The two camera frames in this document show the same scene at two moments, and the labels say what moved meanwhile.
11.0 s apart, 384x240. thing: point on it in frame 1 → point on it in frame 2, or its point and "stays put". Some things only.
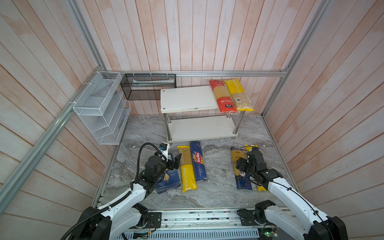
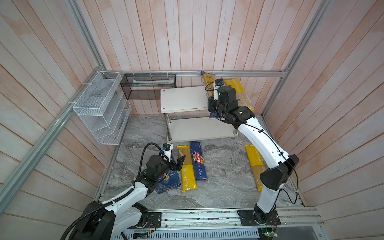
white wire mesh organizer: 104,110 stays put
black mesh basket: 146,86 stays put
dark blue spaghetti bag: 243,182 → 209,79
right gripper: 240,164 → 211,102
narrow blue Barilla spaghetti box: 198,164 stays put
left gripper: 176,162 stays put
